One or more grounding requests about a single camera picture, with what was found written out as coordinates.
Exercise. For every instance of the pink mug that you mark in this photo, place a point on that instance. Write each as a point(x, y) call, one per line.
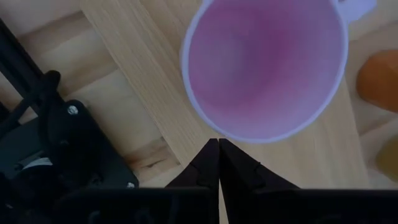
point(264, 71)

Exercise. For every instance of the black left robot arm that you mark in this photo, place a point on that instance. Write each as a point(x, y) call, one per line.
point(77, 149)

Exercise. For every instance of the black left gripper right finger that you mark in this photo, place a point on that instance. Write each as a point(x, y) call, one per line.
point(239, 174)

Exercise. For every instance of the orange mug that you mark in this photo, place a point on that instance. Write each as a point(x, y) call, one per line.
point(381, 81)

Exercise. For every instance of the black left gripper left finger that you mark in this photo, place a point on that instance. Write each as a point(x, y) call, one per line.
point(202, 174)

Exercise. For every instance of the black aluminium rig frame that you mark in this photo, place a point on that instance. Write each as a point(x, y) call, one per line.
point(18, 68)

